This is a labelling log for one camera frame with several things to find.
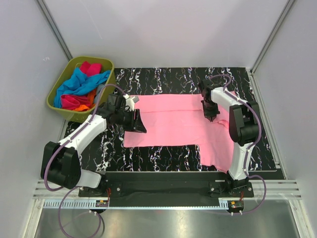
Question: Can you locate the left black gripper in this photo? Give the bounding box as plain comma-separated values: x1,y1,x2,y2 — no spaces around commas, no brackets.
115,108,147,133

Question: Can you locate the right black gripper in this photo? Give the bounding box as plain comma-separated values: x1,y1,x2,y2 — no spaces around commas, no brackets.
201,100,220,122

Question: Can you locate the light pink t-shirt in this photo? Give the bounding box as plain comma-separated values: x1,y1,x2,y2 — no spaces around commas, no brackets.
123,94,234,172

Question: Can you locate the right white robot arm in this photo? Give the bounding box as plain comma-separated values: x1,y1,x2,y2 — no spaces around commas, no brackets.
198,79,262,197

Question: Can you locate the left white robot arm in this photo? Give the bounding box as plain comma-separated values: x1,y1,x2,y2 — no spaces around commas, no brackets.
41,94,147,196

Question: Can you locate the grey t-shirt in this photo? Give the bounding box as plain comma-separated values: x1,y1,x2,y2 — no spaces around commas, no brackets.
94,84,105,104

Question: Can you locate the orange t-shirt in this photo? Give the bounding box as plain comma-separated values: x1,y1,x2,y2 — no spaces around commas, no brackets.
73,89,96,112

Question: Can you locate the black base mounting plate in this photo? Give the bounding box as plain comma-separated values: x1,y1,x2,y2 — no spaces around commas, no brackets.
48,169,283,208

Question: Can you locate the olive green plastic bin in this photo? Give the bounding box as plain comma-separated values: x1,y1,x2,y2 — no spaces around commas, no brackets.
47,56,115,123

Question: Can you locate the blue t-shirt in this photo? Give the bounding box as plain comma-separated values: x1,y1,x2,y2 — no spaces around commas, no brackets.
53,68,111,108

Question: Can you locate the magenta t-shirt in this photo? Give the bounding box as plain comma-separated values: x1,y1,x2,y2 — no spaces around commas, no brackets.
61,61,102,111

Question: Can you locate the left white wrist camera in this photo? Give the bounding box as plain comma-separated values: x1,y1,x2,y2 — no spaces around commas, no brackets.
123,94,139,111

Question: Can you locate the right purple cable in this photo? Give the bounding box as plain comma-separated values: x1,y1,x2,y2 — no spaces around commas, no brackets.
209,74,267,216

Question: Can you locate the purple cable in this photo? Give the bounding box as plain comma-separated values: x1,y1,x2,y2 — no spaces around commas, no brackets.
209,74,267,216
43,84,129,237

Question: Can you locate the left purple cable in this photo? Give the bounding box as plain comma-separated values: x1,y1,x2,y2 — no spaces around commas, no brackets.
43,84,129,237

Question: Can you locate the aluminium frame rail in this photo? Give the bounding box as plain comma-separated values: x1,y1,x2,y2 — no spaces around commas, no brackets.
33,179,303,199

